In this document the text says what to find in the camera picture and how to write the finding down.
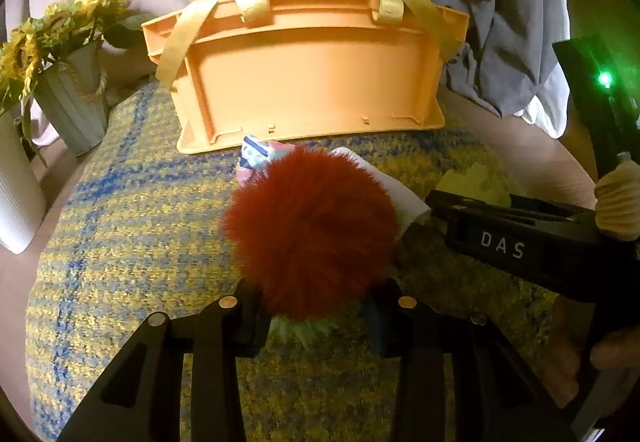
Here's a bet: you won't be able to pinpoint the white sheer curtain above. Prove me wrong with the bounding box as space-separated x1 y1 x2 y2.
445 62 572 139

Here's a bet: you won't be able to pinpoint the beige ribbed soft object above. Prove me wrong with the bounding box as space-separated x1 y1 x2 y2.
594 166 640 241

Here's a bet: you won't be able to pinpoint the person's right hand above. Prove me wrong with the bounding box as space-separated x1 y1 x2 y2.
590 329 640 374

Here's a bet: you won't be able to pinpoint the red fluffy pom-pom toy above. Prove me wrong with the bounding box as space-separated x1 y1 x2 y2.
222 145 401 350

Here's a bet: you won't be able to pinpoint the sunflower bouquet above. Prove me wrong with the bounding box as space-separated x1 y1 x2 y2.
0 0 157 123

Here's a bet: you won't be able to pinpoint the small colourful printed pouch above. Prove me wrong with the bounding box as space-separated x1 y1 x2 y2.
236 134 292 185

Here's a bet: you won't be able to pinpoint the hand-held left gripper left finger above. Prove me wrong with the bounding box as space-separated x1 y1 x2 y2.
57 279 273 442

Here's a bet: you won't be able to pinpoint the grey ribbed vase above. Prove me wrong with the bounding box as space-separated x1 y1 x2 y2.
32 39 110 157

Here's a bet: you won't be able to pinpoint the yellow blue plaid woven mat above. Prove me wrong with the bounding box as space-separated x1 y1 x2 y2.
25 76 566 442

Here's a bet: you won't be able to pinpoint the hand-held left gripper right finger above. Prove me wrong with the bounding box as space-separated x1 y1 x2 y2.
362 279 581 442

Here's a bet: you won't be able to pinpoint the white ribbed plant pot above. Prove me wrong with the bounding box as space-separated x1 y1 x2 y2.
0 109 48 255

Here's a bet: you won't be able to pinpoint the white soft cloth item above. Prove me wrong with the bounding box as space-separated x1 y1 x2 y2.
330 147 432 229

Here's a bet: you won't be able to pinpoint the light green plush toy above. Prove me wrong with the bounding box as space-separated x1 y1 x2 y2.
437 163 512 205

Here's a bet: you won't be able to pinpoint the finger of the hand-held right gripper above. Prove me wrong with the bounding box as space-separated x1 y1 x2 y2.
425 190 601 227

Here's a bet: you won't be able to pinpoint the orange plastic crate yellow straps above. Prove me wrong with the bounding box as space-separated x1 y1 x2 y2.
141 0 471 156

